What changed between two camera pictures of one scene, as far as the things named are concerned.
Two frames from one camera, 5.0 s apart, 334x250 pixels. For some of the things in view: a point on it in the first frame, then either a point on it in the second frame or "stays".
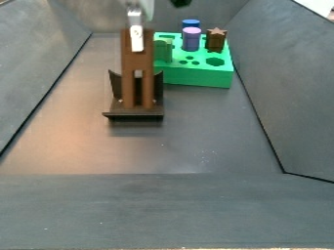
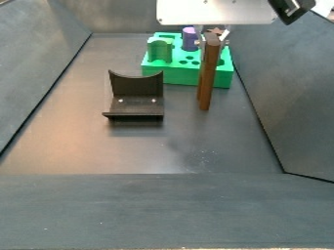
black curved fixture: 136,112 stays
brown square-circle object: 138,61 to 210,58
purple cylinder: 191,34 stays
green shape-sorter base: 201,68 stays
